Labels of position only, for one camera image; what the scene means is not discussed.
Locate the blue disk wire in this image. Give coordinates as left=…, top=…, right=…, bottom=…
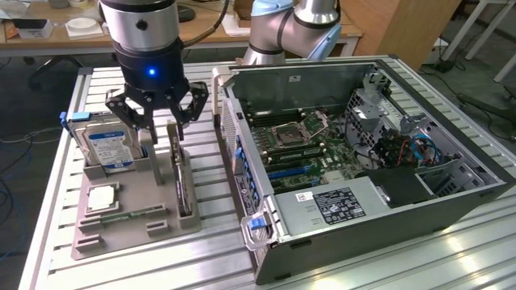
left=409, top=132, right=444, bottom=166

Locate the metal socket cover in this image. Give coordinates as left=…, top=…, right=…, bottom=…
left=297, top=110, right=329, bottom=128

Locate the green RAM stick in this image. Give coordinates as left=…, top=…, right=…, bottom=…
left=100, top=208, right=149, bottom=225

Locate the black graphics card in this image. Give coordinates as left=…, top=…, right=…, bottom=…
left=167, top=119, right=195, bottom=217

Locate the blue expansion slot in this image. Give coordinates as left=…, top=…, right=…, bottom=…
left=268, top=166, right=312, bottom=179

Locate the black chair base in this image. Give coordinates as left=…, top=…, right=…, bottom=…
left=23, top=56, right=84, bottom=89

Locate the silver CPU chip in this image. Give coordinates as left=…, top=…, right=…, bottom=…
left=87, top=187, right=117, bottom=211

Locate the installed black RAM stick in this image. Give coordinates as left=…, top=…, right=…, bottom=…
left=267, top=144, right=325, bottom=163

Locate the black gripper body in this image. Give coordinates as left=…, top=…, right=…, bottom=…
left=112, top=38, right=191, bottom=109

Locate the white table frame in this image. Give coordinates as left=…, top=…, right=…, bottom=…
left=440, top=0, right=516, bottom=83

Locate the green motherboard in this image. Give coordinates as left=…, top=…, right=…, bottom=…
left=244, top=102, right=375, bottom=195

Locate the hard disk with blue label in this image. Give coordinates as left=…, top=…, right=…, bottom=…
left=59, top=110, right=141, bottom=175

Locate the black floor stand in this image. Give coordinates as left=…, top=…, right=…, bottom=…
left=456, top=86, right=516, bottom=125

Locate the grey power supply unit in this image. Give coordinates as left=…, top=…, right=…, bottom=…
left=273, top=176, right=392, bottom=237

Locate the black round lamp base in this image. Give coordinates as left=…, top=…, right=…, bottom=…
left=176, top=4, right=197, bottom=24

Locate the wooden cabinet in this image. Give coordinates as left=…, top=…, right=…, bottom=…
left=349, top=0, right=463, bottom=71

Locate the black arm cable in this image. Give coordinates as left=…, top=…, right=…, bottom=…
left=183, top=0, right=232, bottom=48

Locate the white round holder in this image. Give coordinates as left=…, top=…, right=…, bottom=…
left=64, top=18, right=105, bottom=41

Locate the white box with black top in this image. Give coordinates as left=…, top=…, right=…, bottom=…
left=11, top=18, right=55, bottom=39

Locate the blue floor cable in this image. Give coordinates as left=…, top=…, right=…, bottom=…
left=0, top=129, right=33, bottom=261

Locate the open black PC case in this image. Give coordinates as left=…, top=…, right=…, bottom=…
left=211, top=59, right=516, bottom=286

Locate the grey disk bay cage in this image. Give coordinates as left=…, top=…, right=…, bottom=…
left=415, top=156, right=485, bottom=198

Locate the cardboard box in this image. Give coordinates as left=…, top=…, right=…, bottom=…
left=233, top=0, right=259, bottom=30

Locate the wooden desk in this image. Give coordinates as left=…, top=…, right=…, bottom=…
left=0, top=0, right=364, bottom=59

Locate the grey parts rack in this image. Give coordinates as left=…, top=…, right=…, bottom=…
left=71, top=119, right=203, bottom=261

